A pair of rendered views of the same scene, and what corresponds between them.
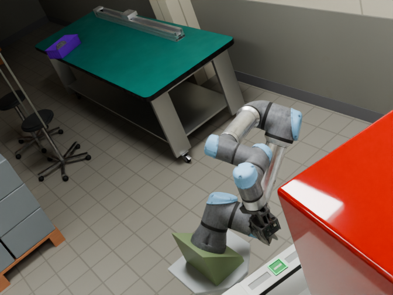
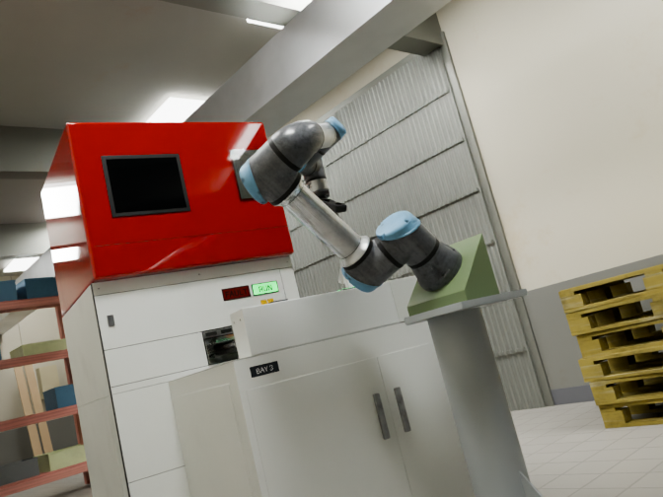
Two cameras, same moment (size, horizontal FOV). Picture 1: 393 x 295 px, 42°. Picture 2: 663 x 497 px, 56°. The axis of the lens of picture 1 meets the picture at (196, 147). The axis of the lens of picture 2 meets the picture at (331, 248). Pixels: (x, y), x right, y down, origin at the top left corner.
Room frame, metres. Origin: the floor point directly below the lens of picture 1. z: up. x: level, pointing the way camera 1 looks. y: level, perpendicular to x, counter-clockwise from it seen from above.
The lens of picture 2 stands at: (3.23, -0.74, 0.76)
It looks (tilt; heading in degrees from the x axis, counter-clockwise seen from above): 10 degrees up; 163
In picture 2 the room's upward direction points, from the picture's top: 14 degrees counter-clockwise
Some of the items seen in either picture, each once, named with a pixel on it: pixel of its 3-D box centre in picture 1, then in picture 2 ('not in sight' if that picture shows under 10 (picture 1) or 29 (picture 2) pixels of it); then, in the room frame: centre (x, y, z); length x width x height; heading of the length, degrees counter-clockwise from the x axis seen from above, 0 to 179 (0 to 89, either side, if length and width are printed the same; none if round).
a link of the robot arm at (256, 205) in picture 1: (254, 199); (317, 188); (1.24, -0.11, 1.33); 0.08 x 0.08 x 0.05
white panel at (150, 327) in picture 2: not in sight; (209, 318); (0.76, -0.51, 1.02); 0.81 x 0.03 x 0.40; 106
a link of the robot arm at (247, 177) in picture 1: (248, 181); (312, 167); (1.24, -0.11, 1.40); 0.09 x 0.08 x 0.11; 142
